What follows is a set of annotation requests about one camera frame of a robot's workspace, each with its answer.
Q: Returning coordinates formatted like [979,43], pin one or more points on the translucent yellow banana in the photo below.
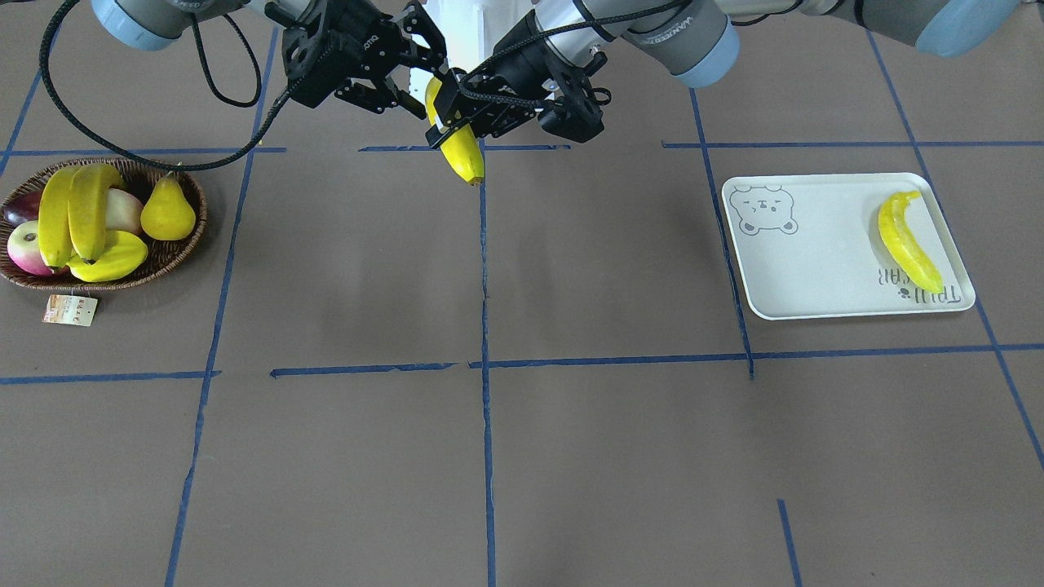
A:
[900,242]

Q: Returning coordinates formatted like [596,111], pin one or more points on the basket paper tag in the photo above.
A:
[70,309]

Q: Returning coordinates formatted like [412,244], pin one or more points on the dark purple fruit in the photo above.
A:
[22,209]

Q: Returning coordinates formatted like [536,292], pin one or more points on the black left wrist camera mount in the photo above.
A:
[577,115]

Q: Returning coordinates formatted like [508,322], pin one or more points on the yellow starfruit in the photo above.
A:
[124,252]

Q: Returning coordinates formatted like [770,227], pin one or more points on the yellow pear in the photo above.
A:
[167,215]

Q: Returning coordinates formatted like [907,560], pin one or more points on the brown wicker basket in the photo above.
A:
[163,256]

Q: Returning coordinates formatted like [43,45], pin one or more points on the pale peach fruit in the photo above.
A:
[123,212]

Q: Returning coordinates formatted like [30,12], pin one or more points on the red apple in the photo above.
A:
[23,247]

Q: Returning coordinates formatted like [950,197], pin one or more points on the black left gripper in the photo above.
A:
[517,55]

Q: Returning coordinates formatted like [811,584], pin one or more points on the white rectangular tray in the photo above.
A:
[808,246]

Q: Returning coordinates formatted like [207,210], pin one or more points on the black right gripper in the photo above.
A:
[352,31]

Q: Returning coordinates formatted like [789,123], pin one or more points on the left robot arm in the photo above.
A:
[697,42]

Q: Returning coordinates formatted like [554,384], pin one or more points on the white pedestal column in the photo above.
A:
[471,29]

